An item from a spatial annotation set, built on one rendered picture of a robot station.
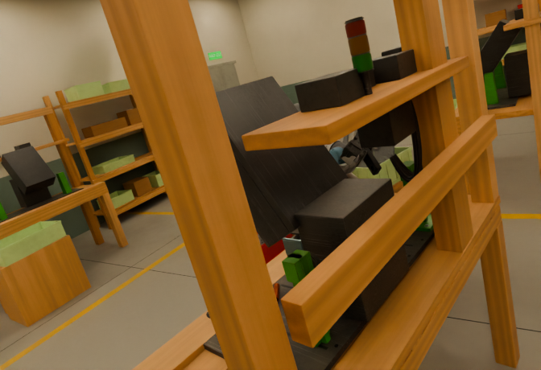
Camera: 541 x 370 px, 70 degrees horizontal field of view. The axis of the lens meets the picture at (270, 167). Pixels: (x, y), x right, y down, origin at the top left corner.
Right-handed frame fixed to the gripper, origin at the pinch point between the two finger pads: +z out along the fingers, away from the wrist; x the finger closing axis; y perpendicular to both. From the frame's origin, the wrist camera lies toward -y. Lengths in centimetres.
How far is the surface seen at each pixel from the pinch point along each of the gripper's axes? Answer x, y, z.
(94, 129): -374, 381, -126
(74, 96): -341, 427, -133
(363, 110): 56, 1, 33
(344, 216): 23.9, -8.2, 35.3
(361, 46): 58, 12, 13
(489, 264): -35, -73, -35
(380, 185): 19.3, -11.6, 13.5
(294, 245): -20.8, 1.2, 26.6
